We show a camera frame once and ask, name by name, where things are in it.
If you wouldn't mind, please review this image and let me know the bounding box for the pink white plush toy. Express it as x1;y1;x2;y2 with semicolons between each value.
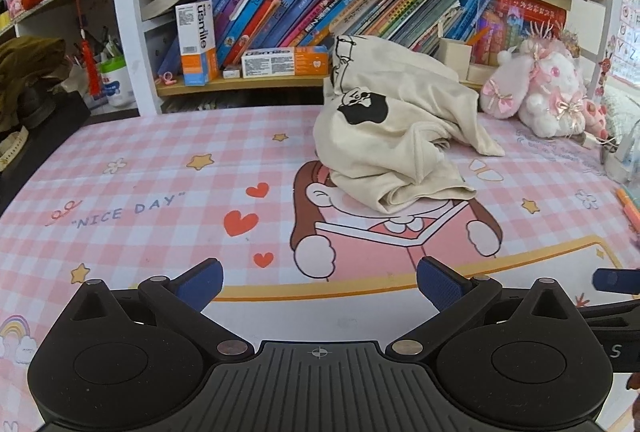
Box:
480;38;608;140

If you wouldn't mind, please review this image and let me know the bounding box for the cream t-shirt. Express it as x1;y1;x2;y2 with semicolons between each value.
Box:
314;36;506;214

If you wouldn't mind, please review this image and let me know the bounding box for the pink checkered tablecloth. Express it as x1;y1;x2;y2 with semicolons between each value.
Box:
1;107;639;431

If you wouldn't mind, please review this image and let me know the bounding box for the cream wristwatch strap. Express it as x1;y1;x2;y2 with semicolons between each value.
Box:
0;125;30;173

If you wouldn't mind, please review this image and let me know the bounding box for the tall white orange toothpaste box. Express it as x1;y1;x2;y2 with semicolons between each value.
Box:
176;0;219;86

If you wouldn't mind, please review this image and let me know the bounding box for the lying white orange toothpaste box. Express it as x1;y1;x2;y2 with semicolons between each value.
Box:
241;46;330;79

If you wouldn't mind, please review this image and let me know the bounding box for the row of colourful books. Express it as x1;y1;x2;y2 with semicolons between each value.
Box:
155;0;569;78

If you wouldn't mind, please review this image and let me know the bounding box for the cream square pen holder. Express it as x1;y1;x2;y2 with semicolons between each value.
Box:
436;38;472;81

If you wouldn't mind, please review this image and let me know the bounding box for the orange marker pen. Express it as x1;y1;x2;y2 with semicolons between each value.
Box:
615;187;640;233

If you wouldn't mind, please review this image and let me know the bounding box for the white green lidded can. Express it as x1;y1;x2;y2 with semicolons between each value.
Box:
100;56;134;108

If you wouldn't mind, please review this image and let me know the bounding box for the red hanging tassel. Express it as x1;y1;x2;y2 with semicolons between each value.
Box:
75;0;101;97

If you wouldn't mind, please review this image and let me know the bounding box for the brown garment pile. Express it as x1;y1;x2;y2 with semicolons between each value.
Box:
0;36;66;132

